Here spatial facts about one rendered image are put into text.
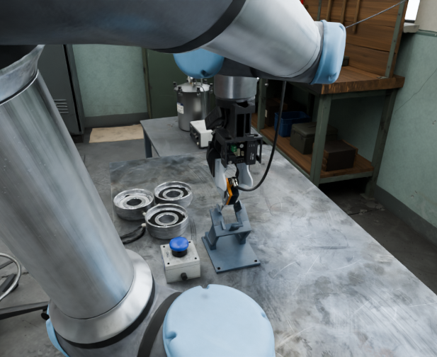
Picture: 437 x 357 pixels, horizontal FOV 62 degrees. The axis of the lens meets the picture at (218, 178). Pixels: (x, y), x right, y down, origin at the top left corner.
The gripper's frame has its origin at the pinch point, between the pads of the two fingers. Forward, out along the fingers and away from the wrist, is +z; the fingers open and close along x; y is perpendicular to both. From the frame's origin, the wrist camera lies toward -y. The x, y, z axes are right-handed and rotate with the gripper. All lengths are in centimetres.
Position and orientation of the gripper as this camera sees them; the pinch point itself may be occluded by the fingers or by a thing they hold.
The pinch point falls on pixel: (229, 188)
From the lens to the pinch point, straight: 76.2
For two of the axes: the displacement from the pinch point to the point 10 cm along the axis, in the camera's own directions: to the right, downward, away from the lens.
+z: 0.0, 8.9, 4.6
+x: 9.6, -1.4, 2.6
